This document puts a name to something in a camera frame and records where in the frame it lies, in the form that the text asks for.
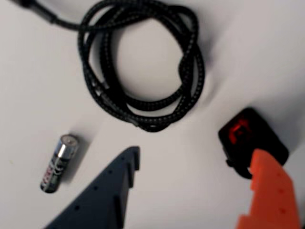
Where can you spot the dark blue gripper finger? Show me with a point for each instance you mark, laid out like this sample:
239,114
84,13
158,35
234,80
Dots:
95,202

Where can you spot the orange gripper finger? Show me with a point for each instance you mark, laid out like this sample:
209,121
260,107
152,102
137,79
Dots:
274,202

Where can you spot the black silver AA battery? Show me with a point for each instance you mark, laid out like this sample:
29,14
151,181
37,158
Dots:
54,171

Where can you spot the black wristband with red display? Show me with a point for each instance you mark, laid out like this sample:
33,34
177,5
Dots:
238,133

